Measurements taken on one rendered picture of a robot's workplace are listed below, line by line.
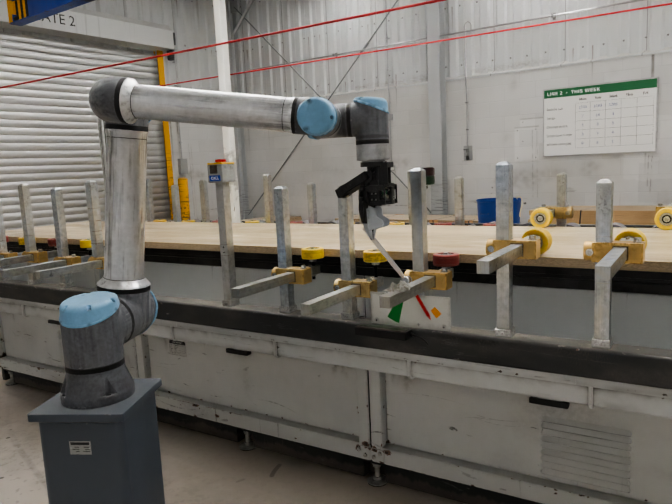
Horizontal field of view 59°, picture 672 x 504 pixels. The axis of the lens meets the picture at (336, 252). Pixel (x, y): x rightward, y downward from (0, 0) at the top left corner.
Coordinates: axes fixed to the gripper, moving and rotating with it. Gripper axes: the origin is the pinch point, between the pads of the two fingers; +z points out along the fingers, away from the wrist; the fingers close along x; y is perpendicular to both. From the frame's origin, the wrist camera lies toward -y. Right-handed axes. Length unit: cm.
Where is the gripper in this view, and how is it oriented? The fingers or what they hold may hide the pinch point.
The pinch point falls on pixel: (369, 235)
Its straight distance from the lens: 165.2
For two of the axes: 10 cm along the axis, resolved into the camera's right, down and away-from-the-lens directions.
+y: 8.4, 0.4, -5.4
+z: 0.5, 9.9, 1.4
